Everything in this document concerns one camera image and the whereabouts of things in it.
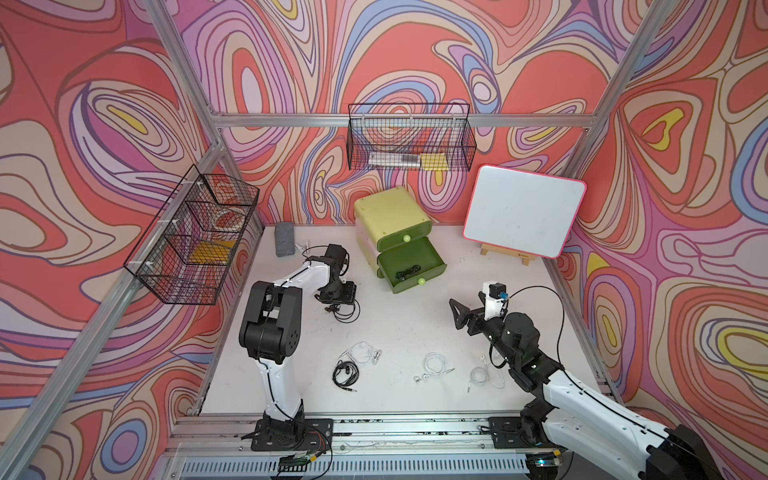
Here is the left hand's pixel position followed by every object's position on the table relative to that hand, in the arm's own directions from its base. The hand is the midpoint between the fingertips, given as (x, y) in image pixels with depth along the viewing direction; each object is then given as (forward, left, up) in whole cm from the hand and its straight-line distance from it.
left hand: (347, 300), depth 98 cm
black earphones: (-5, 0, 0) cm, 5 cm away
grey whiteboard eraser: (+28, +27, +1) cm, 39 cm away
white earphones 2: (-21, -27, -2) cm, 34 cm away
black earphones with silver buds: (+4, -18, +8) cm, 20 cm away
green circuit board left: (-44, +10, -4) cm, 45 cm away
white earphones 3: (-24, -40, -2) cm, 46 cm away
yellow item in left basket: (-5, +30, +30) cm, 42 cm away
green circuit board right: (-43, -51, -3) cm, 67 cm away
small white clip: (+22, +19, +1) cm, 29 cm away
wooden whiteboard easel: (+16, -62, +4) cm, 64 cm away
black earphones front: (-24, -1, -1) cm, 24 cm away
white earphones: (-17, -6, -1) cm, 18 cm away
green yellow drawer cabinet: (+11, -15, +20) cm, 28 cm away
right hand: (-10, -35, +14) cm, 39 cm away
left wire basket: (-5, +36, +29) cm, 47 cm away
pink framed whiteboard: (+27, -61, +14) cm, 68 cm away
